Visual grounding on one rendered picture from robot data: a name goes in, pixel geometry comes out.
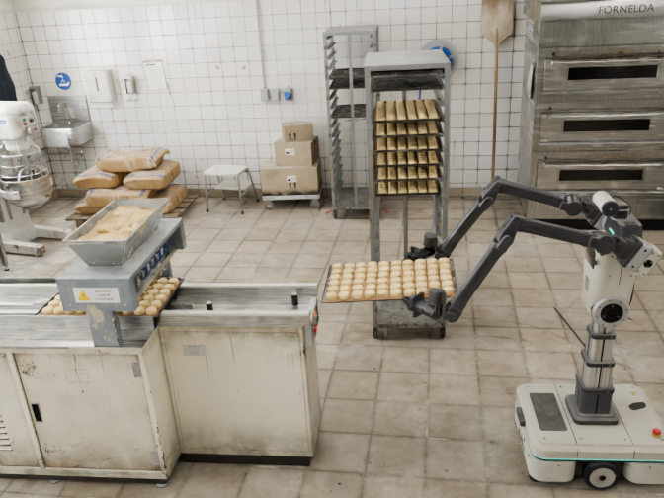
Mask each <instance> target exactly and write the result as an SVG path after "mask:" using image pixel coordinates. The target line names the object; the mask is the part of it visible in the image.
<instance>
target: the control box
mask: <svg viewBox="0 0 664 498"><path fill-rule="evenodd" d="M317 304H318V303H317V297H312V298H311V300H310V303H309V307H308V309H307V311H309V309H311V314H310V325H304V327H305V338H306V347H313V343H314V339H315V337H316V333H317V329H316V333H315V332H314V325H316V326H317V327H318V323H319V321H317V320H316V317H317V315H318V308H317ZM314 312H315V313H316V315H315V316H314ZM312 319H313V325H312Z"/></svg>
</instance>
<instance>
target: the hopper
mask: <svg viewBox="0 0 664 498"><path fill-rule="evenodd" d="M168 201H169V198H154V199H114V200H113V201H112V202H110V203H109V204H108V205H107V206H105V207H104V208H102V209H101V210H100V211H99V212H97V213H96V214H95V215H94V216H92V217H91V218H90V219H89V220H87V221H86V222H85V223H84V224H82V225H81V226H80V227H79V228H77V229H76V230H75V231H74V232H72V233H71V234H70V235H69V236H67V237H66V238H65V239H63V240H62V242H63V243H65V244H66V245H67V246H68V247H69V248H70V249H71V250H72V251H73V252H74V253H76V254H77V255H78V256H79V257H80V258H81V259H82V260H83V261H84V262H85V263H86V264H87V265H88V266H121V265H122V264H123V263H124V262H125V261H126V260H127V259H128V258H129V257H130V256H131V255H132V254H133V252H134V251H135V250H136V249H137V248H138V247H139V246H140V245H141V244H142V243H143V242H144V241H145V240H146V239H147V238H148V237H149V236H150V235H151V234H152V233H153V232H154V231H155V229H156V228H157V227H158V225H159V223H160V220H161V217H162V215H163V212H164V209H165V208H166V205H167V203H168ZM134 207H136V208H141V209H148V208H155V209H156V211H155V212H154V213H153V214H152V215H151V216H150V217H149V218H148V219H147V220H146V221H145V222H144V223H143V224H142V225H140V226H139V227H138V228H137V229H136V230H135V231H134V232H133V233H132V234H131V235H130V236H129V237H128V238H127V239H126V240H93V238H94V237H93V238H92V239H91V240H85V239H86V238H87V236H88V234H90V233H91V232H92V231H93V230H95V229H96V227H98V226H99V225H103V223H104V222H105V221H106V219H107V218H109V217H110V215H111V214H112V212H113V211H115V210H116V209H118V208H134ZM100 219H101V220H100ZM90 224H91V225H90ZM96 224H97V225H96ZM90 231H91V232H90ZM82 233H83V234H82ZM84 236H85V237H84Z"/></svg>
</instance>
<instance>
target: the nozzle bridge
mask: <svg viewBox="0 0 664 498"><path fill-rule="evenodd" d="M167 240H168V242H169V250H168V251H167V252H165V254H164V257H163V258H160V262H159V263H156V265H155V268H153V269H152V268H151V271H150V272H151V273H150V274H146V279H145V280H140V282H141V285H140V286H138V285H137V284H136V281H135V276H136V275H137V274H139V276H140V277H141V275H140V270H141V269H142V268H143V267H145V265H146V263H147V262H148V261H150V259H151V258H152V257H153V255H154V254H155V253H156V252H157V253H158V250H159V249H160V247H161V246H162V245H163V246H164V248H165V250H167V249H168V243H167ZM186 247H187V243H186V236H185V230H184V223H183V218H161V220H160V223H159V225H158V227H157V228H156V229H155V231H154V232H153V233H152V234H151V235H150V236H149V237H148V238H147V239H146V240H145V241H144V242H143V243H142V244H141V245H140V246H139V247H138V248H137V249H136V250H135V251H134V252H133V254H132V255H131V256H130V257H129V258H128V259H127V260H126V261H125V262H124V263H123V264H122V265H121V266H88V265H87V264H86V263H85V262H84V261H83V260H82V259H81V258H80V257H79V258H78V259H77V260H76V261H75V262H74V263H73V264H72V265H70V266H69V267H68V268H67V269H66V270H65V271H64V272H63V273H61V274H60V275H59V276H58V277H57V278H56V279H55V280H56V284H57V288H58V292H59V296H60V300H61V304H62V308H63V311H86V313H87V317H88V321H89V326H90V330H91V334H92V338H93V343H94V347H120V346H121V344H122V343H123V338H122V333H121V328H120V324H119V320H118V315H117V311H136V310H137V309H138V308H139V303H138V298H139V297H140V296H141V295H142V293H143V292H144V291H145V290H146V288H147V287H148V286H149V285H150V283H151V282H152V281H153V280H154V278H155V277H156V276H157V275H158V274H159V272H160V271H161V270H162V274H161V275H160V276H159V275H158V277H173V274H172V268H171V262H170V259H171V257H172V256H173V255H174V254H175V253H176V251H177V250H184V249H185V248H186ZM158 254H159V253H158ZM153 258H154V257H153ZM165 265H166V270H163V267H164V266H165ZM143 269H144V268H143Z"/></svg>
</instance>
